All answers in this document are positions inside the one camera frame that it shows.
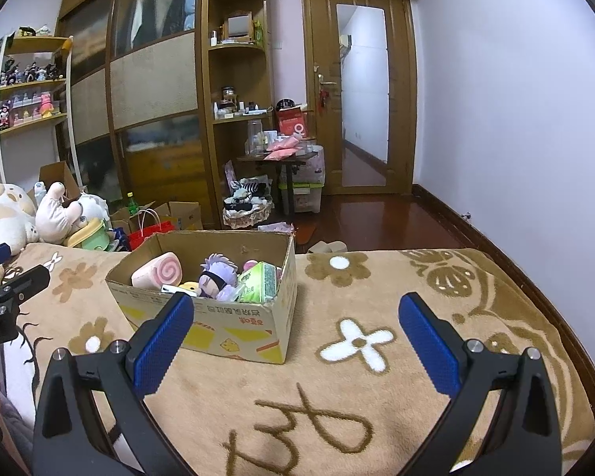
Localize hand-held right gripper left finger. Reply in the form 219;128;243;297
32;292;195;476

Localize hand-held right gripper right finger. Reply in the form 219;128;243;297
398;292;562;476

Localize pink roll cake plush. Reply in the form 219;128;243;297
131;252;183;291

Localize pale-haired plush doll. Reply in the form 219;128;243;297
198;253;240;301

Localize cardboard box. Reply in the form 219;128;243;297
105;229;298;364
27;162;83;204
169;202;203;231
110;202;157;231

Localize green tissue packet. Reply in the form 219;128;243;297
237;261;278;305

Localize cream spotted plush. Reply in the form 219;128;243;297
0;183;38;253

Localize white plush with pink limbs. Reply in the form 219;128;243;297
35;182;83;245

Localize green and yellow plush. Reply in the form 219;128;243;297
64;218;111;253

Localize white-haired blue-eyed plush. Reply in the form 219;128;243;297
74;192;111;231

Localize open cardboard box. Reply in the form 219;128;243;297
169;202;203;231
110;202;157;231
27;162;83;204

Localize red paper bag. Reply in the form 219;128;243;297
129;209;175;251

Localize person's grey clothing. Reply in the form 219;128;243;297
0;397;33;462

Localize yellow toy shelf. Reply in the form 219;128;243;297
0;35;75;184

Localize beige slippers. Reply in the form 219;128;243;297
310;240;348;255

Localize row of pink figurines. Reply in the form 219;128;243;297
0;90;63;127

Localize basket of clothes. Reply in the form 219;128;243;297
223;176;274;231

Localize row of dark figurines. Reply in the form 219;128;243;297
0;57;65;85

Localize clear plastic storage box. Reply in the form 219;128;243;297
280;146;325;214

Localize small dark table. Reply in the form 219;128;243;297
237;151;318;214

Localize wooden door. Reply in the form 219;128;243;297
302;0;420;196

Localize clear plastic jar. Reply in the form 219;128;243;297
245;120;265;155

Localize pink packets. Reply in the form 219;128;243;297
263;137;301;161

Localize wooden wardrobe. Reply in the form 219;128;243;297
54;0;214;229

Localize red gift bag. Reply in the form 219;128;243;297
276;107;309;138

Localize wooden corner shelf unit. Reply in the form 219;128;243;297
201;0;276;229

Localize small wooden mirror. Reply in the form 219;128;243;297
223;10;255;43

